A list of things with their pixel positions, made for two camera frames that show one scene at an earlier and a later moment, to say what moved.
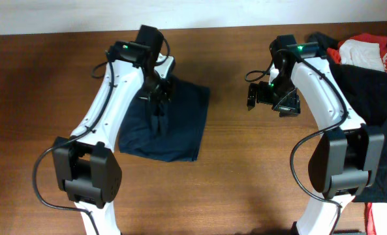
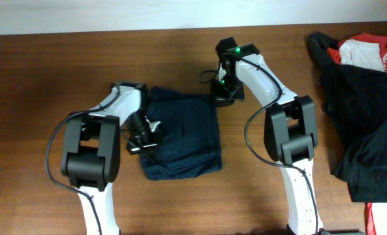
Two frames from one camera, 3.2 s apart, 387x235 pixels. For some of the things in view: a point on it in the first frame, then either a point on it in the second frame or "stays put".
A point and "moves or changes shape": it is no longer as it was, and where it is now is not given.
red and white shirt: [371, 51] stays put
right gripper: [275, 100] → [228, 94]
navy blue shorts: [169, 132] moves or changes shape
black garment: [375, 96] stays put
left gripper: [156, 96] → [141, 143]
